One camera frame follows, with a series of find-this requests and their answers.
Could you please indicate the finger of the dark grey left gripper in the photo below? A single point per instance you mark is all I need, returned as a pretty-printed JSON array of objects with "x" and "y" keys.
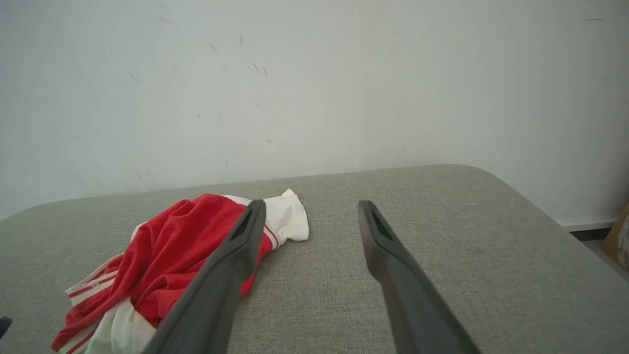
[{"x": 4, "y": 325}]

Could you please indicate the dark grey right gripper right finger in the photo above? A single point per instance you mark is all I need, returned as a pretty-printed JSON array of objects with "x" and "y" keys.
[{"x": 413, "y": 305}]

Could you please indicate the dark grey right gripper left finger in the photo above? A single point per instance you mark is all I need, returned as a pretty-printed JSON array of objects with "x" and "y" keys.
[{"x": 216, "y": 290}]

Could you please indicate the red and white garment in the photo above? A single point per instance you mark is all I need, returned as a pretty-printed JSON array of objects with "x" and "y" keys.
[{"x": 167, "y": 255}]

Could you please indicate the white skirting board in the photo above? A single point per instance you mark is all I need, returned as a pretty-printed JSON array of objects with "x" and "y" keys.
[{"x": 589, "y": 223}]

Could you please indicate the brown cardboard box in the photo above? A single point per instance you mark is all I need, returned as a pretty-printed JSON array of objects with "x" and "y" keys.
[{"x": 621, "y": 241}]

